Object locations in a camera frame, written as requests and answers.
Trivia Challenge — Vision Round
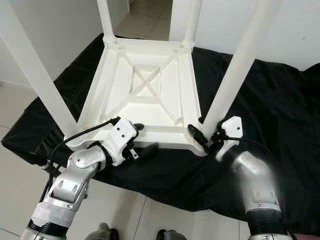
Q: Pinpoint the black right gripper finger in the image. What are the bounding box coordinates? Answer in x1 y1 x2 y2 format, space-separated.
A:
187 123 212 149

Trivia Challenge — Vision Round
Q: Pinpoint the white plastic table top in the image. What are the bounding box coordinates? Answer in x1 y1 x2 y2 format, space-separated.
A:
67 36 208 157

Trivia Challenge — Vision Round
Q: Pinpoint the grey robot left foot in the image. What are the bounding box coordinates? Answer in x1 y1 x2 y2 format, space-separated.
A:
85 222 118 240

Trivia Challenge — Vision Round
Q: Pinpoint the grey robot foot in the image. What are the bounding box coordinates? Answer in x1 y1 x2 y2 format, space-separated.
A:
85 222 118 240
155 229 188 240

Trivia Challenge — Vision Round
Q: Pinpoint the black metal table leg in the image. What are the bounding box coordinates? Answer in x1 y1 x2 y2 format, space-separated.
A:
40 160 54 174

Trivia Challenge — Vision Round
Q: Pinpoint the grey robot right foot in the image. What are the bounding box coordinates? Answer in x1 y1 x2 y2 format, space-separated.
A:
155 229 188 240

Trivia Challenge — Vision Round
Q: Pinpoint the pink cushion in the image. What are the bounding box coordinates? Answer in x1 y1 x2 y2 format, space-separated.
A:
295 232 320 240

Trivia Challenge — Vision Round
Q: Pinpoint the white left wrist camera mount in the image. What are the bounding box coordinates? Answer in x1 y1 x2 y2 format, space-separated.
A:
107 117 138 166

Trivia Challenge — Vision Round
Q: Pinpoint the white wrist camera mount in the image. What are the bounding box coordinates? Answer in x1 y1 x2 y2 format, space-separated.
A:
107 117 138 166
215 116 243 161

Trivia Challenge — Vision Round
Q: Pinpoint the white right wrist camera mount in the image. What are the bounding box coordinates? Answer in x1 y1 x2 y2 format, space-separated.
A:
215 116 243 161

